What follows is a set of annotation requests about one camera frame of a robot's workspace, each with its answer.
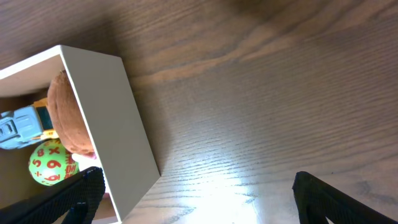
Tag brown plush toy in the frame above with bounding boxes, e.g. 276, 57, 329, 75
47, 71, 95, 157

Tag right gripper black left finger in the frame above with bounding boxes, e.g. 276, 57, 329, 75
1, 167, 105, 224

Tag green numbered ball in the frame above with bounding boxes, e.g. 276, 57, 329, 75
28, 139, 79, 186

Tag yellow grey toy truck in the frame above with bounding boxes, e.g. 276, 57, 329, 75
1, 98, 59, 150

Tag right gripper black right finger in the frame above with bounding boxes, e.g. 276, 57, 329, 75
292, 171, 397, 224

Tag white cardboard box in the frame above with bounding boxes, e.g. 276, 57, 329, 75
1, 45, 160, 223

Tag pink toy duck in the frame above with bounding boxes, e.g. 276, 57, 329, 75
72, 153, 102, 171

